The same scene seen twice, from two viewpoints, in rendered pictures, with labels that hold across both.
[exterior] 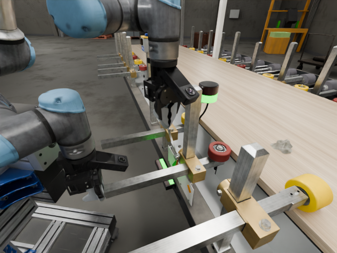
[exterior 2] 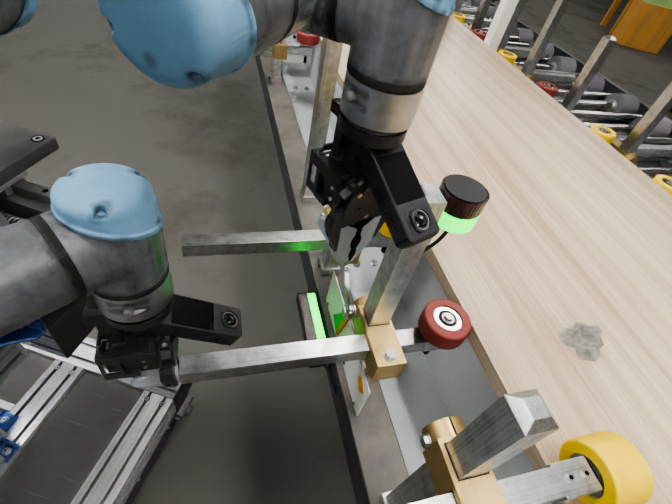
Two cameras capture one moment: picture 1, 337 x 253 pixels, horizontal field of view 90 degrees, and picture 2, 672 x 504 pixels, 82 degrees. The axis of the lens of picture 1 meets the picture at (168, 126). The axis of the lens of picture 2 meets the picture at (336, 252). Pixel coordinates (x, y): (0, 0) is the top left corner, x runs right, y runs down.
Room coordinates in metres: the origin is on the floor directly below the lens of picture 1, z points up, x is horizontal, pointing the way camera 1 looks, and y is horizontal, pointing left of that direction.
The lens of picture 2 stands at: (0.09, 0.04, 1.40)
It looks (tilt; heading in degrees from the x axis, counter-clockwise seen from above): 46 degrees down; 356
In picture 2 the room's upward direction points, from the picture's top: 14 degrees clockwise
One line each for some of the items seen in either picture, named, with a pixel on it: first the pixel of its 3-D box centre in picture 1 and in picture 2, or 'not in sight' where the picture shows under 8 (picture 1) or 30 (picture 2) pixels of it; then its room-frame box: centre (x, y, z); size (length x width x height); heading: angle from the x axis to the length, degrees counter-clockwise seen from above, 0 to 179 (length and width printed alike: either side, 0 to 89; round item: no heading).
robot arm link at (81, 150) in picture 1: (77, 144); (133, 287); (0.32, 0.22, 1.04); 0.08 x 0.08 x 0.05
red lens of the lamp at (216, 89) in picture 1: (208, 87); (462, 196); (0.49, -0.12, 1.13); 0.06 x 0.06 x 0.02
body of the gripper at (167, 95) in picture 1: (162, 81); (357, 163); (0.47, 0.02, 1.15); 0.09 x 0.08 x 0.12; 40
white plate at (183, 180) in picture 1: (178, 172); (344, 338); (0.49, -0.04, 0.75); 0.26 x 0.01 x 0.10; 20
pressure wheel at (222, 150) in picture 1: (217, 158); (436, 334); (0.47, -0.19, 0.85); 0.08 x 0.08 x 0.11
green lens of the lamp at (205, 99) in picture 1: (207, 95); (454, 211); (0.49, -0.12, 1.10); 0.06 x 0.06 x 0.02
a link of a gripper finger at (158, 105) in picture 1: (161, 105); (343, 221); (0.43, 0.02, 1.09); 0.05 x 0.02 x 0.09; 130
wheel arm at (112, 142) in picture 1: (150, 135); (298, 241); (0.64, 0.08, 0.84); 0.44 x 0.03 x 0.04; 110
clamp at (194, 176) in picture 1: (191, 163); (377, 335); (0.45, -0.09, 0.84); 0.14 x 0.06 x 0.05; 20
